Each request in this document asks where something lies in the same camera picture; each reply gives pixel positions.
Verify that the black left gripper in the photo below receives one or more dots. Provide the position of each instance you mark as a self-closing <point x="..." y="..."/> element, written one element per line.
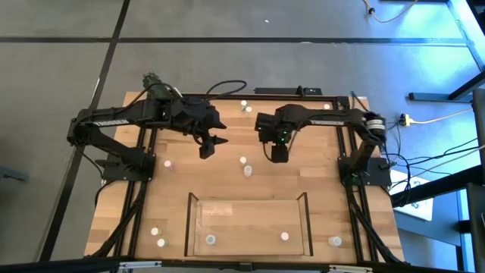
<point x="197" y="115"/>

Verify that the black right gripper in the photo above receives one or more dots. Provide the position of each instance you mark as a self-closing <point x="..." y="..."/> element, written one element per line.
<point x="276" y="123"/>

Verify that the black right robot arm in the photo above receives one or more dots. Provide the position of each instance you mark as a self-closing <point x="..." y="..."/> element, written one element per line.
<point x="333" y="118"/>

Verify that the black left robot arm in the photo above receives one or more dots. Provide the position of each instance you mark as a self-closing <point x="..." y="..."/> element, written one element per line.
<point x="110" y="122"/>

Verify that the small bottles top centre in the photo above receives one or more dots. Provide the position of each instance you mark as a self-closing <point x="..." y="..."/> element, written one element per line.
<point x="243" y="103"/>

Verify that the clear acrylic shelf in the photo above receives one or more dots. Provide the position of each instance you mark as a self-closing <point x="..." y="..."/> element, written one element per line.
<point x="250" y="227"/>

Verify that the black power strip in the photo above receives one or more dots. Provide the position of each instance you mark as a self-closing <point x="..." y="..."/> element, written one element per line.
<point x="280" y="91"/>

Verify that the green cactus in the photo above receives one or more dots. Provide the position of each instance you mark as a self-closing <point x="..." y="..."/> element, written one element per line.
<point x="151" y="80"/>

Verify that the yellow power adapter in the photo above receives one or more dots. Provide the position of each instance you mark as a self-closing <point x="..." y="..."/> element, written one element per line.
<point x="405" y="120"/>

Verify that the dark metal table foot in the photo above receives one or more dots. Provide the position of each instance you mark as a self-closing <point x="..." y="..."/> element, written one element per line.
<point x="435" y="96"/>

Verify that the white printed paper sheet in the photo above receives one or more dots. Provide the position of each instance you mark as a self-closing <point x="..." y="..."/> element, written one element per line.
<point x="422" y="212"/>

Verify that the black metal floor bar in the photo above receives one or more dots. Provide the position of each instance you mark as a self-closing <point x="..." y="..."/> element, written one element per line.
<point x="435" y="186"/>

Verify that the black rig beam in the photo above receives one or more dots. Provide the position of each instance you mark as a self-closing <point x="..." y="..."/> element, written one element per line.
<point x="57" y="267"/>

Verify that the grey furniture foot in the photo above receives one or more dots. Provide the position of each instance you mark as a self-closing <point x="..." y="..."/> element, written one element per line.
<point x="11" y="175"/>

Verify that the black aluminium table frame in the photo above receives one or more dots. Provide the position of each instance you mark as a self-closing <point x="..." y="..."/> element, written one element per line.
<point x="288" y="97"/>

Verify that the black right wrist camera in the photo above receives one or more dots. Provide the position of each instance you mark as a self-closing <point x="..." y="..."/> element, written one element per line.
<point x="279" y="153"/>

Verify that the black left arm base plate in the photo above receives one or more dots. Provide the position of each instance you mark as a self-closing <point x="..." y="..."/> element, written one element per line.
<point x="113" y="172"/>

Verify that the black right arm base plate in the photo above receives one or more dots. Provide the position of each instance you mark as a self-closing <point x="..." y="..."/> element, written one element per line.
<point x="380" y="178"/>

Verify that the silver aluminium rail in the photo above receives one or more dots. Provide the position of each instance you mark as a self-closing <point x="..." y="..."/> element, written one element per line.
<point x="140" y="265"/>
<point x="350" y="268"/>

